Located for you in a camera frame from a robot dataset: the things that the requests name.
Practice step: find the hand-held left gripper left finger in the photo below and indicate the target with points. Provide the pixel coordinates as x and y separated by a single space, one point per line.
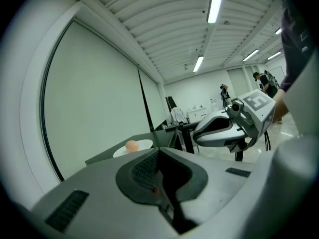
99 195

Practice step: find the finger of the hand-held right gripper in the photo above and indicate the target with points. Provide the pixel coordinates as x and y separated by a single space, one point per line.
219 139
216 114

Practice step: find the peach-coloured round food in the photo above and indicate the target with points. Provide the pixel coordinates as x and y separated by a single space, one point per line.
132 146

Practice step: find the ceiling tube light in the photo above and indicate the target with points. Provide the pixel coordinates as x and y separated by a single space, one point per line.
278 31
215 1
251 55
274 55
198 63

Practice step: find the wide white roller blind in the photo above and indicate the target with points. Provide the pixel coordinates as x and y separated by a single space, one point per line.
94 96

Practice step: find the white round plate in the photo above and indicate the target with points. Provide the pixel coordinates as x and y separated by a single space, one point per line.
144 144

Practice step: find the office desk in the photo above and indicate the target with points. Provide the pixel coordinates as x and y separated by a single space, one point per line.
184 127

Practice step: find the narrow white roller blind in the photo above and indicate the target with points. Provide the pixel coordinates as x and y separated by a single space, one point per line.
154 98

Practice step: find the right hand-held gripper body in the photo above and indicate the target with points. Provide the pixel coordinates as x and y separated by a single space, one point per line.
259 103

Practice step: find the white coat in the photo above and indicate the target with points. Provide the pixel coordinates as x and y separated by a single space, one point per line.
178 116

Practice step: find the white low cabinet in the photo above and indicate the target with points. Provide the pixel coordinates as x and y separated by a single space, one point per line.
197 113

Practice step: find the black mini fridge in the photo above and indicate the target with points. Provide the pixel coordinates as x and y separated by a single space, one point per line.
154 137

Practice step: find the black leaning panels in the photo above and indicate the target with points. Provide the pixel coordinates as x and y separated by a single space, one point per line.
170 102

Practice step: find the person's dark shirt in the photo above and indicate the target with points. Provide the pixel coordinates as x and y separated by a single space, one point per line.
294 58

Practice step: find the person's right forearm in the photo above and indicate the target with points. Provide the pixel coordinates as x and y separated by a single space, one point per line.
280 106

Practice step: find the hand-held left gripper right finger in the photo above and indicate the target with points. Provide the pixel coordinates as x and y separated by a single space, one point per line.
224 190

